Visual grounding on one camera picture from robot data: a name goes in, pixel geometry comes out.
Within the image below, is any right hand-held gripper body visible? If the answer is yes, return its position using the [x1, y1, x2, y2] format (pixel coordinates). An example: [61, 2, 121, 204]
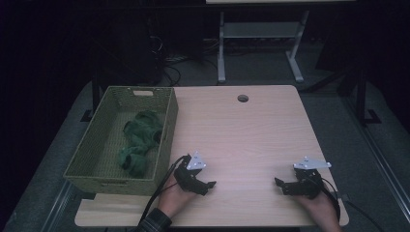
[288, 156, 333, 200]

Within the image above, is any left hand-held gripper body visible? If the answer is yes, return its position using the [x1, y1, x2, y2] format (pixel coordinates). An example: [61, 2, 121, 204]
[173, 151, 210, 195]

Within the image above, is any green fleece pet garment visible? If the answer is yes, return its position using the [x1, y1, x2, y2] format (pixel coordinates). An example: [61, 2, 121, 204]
[117, 110, 164, 178]

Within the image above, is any green woven basket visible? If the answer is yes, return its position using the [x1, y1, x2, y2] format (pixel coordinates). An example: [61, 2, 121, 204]
[63, 85, 179, 197]

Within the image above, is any person's left hand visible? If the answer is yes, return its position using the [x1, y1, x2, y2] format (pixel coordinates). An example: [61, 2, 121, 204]
[157, 175, 197, 219]

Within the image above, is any person's right hand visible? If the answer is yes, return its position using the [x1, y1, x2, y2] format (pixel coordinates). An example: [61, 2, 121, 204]
[294, 189, 343, 232]

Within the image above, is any black stand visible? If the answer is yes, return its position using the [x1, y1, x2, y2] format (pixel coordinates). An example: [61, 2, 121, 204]
[337, 64, 382, 127]

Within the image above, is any white metal stand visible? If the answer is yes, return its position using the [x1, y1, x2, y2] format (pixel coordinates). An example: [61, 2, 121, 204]
[217, 10, 310, 84]

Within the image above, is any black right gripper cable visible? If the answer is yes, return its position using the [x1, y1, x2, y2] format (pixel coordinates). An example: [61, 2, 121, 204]
[308, 175, 342, 223]

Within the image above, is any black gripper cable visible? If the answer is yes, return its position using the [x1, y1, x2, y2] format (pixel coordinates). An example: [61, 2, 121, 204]
[308, 175, 342, 223]
[137, 154, 191, 228]

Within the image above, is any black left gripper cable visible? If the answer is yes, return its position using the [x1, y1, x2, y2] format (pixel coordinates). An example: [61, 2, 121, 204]
[137, 154, 191, 228]

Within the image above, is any black floor cable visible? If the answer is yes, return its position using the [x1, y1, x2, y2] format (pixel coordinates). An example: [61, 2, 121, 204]
[346, 199, 386, 232]

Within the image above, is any metal floor rail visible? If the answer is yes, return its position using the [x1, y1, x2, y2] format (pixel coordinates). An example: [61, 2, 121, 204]
[341, 96, 410, 223]
[41, 180, 75, 232]

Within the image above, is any tangle of floor cables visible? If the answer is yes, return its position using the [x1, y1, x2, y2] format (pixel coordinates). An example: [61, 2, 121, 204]
[146, 35, 220, 87]

